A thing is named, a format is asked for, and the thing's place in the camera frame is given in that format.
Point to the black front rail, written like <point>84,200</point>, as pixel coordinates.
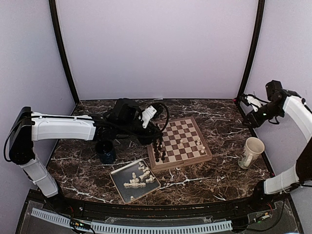
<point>232,208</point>

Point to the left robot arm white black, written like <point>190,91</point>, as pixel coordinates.
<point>32,126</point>

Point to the black chess pieces row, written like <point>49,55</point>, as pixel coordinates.
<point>157,143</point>

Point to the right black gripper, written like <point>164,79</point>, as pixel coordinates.
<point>252,117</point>

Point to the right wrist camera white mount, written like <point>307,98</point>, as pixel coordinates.
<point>250,100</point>

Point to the white slotted cable duct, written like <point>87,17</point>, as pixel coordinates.
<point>119,226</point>

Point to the white chess pieces pile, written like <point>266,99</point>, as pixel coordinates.
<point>141,179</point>

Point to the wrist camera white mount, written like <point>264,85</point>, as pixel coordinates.
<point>250,100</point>
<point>147,115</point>

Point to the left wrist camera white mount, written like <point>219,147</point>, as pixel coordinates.
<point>147,115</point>

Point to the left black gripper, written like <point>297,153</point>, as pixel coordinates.
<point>148,138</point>

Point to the cream white mug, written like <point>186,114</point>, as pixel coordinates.
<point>252,150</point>

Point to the metal tray wooden rim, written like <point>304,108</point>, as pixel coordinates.
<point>122,175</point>

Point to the dark blue mug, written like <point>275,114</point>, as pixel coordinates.
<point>105,152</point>

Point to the left black frame post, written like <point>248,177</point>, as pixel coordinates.
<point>61,50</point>

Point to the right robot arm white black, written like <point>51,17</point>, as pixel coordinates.
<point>284,142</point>

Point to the wooden chess board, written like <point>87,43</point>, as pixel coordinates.
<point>172,155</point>

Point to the right black frame post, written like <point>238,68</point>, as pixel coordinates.
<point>253,46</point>

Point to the black frame post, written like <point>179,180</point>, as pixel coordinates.
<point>253,46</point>
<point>61,50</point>

